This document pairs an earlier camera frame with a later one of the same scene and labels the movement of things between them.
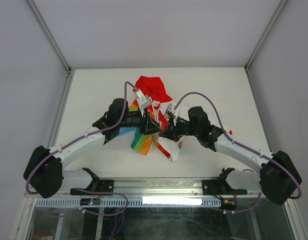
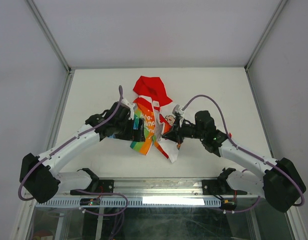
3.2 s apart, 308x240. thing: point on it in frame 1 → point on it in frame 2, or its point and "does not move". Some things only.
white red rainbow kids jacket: (153, 92) does not move
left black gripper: (151, 127) → (133, 135)
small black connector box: (226, 204) does not move
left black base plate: (101, 185) does not move
